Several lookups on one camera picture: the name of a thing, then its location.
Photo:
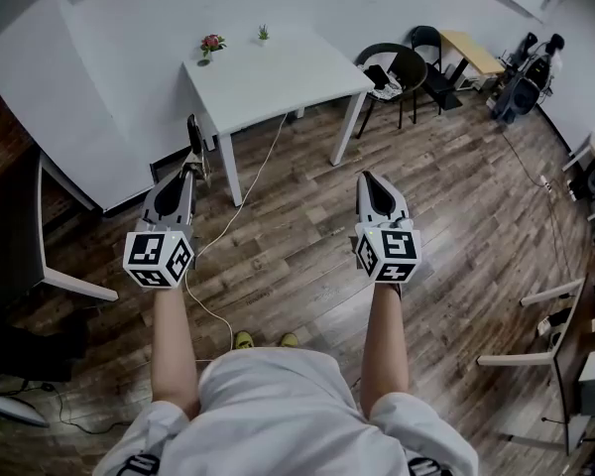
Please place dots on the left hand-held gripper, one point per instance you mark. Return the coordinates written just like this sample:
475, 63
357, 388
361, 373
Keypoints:
158, 258

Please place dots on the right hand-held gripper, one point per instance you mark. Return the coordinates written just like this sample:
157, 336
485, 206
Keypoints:
394, 251

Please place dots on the person's right forearm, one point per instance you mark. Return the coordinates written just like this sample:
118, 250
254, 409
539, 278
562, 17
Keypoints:
384, 345

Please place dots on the person's left forearm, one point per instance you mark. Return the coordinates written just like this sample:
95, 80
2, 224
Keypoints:
173, 345

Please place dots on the patterned seat cushion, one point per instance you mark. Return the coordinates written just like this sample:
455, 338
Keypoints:
387, 91

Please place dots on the black pouch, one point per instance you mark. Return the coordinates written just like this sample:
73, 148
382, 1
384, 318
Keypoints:
377, 75

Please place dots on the black folding chair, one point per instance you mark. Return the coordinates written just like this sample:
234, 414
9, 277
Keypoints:
431, 75

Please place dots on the brown wicker chair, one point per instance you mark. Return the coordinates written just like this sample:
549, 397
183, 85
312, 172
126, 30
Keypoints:
411, 67

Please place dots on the yellow shoe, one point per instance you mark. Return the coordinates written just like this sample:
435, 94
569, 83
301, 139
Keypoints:
243, 340
288, 339

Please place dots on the white table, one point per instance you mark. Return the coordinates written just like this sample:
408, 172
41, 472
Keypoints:
273, 82

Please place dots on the dark desk with white legs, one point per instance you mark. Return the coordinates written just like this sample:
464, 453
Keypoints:
15, 246
562, 365

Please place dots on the red flower potted plant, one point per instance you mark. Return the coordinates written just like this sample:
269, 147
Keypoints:
211, 43

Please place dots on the white power strip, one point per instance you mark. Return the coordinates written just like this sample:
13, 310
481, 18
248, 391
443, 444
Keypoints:
548, 182

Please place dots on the light wooden table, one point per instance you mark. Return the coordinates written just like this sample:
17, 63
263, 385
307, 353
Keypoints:
471, 52

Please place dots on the small green potted plant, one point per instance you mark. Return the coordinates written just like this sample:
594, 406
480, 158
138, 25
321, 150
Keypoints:
263, 34

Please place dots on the person's white shirt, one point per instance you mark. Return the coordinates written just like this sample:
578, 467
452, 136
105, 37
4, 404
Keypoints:
287, 414

